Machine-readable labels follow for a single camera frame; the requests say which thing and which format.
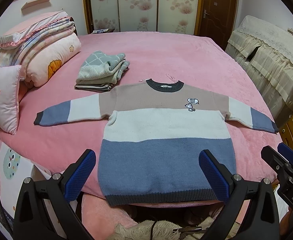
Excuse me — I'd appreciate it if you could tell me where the colour block knit sweater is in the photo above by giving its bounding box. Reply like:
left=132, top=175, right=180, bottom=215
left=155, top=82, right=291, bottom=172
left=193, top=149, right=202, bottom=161
left=34, top=79, right=278, bottom=206

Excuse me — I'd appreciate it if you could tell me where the cream ruffled covered furniture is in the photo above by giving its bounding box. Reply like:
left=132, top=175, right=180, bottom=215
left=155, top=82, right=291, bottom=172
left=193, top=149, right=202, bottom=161
left=226, top=15, right=293, bottom=124

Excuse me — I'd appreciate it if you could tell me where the cream fuzzy sweater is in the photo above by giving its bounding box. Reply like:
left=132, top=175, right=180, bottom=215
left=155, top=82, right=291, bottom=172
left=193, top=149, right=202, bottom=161
left=107, top=217, right=240, bottom=240

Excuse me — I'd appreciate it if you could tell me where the pink embroidered pillow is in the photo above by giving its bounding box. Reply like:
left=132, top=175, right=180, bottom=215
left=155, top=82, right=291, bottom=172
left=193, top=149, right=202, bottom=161
left=0, top=65, right=22, bottom=134

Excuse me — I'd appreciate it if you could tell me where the striped folded garment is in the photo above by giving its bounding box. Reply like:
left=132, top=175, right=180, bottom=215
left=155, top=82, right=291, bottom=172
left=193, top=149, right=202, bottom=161
left=74, top=65, right=129, bottom=92

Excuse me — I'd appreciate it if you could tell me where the pink cartoon folded quilt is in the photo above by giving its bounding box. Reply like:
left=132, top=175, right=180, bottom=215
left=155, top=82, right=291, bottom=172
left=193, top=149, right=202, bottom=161
left=21, top=30, right=82, bottom=88

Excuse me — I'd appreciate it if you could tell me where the dark brown wooden door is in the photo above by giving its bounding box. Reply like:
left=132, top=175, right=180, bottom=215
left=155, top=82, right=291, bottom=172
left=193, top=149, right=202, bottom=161
left=198, top=0, right=237, bottom=49

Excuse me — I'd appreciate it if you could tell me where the striped folded thin quilt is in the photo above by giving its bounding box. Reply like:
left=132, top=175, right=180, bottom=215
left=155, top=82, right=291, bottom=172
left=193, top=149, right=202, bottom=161
left=0, top=11, right=76, bottom=67

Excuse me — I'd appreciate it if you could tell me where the floral sliding wardrobe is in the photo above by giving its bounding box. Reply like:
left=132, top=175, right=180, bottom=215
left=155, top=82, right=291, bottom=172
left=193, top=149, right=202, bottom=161
left=83, top=0, right=200, bottom=35

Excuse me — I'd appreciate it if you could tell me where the small box on nightstand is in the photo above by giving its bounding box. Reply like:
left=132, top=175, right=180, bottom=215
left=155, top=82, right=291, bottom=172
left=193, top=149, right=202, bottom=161
left=91, top=28, right=115, bottom=34

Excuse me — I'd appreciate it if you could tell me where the black cable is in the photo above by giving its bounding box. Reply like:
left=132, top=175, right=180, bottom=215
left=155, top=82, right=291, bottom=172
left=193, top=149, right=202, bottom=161
left=150, top=220, right=160, bottom=240

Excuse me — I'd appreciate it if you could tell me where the pink wall shelf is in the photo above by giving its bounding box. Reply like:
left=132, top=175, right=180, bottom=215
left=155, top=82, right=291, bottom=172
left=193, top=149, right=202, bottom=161
left=21, top=0, right=50, bottom=11

